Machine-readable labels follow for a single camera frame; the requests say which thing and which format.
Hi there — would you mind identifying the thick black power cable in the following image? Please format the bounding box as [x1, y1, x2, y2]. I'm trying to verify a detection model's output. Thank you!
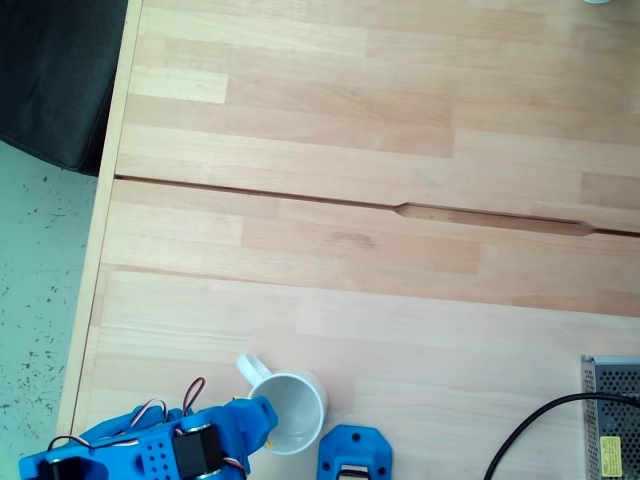
[482, 392, 640, 480]

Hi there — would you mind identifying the white ceramic mug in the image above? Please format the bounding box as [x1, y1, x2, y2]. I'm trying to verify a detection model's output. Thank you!
[235, 352, 329, 456]

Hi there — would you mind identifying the dark upholstered seat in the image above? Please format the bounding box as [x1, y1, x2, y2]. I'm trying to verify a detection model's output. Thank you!
[0, 0, 130, 177]

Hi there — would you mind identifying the red white servo cable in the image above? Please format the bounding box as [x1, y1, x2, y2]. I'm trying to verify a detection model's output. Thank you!
[131, 399, 169, 427]
[181, 376, 207, 416]

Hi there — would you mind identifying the light wooden base board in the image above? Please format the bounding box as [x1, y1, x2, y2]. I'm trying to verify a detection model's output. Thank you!
[62, 269, 640, 480]

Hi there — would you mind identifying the blue printed post base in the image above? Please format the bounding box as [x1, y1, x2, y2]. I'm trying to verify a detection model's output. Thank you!
[317, 423, 394, 480]

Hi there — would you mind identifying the perforated metal power supply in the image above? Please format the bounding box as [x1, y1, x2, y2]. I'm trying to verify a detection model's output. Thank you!
[579, 353, 640, 480]

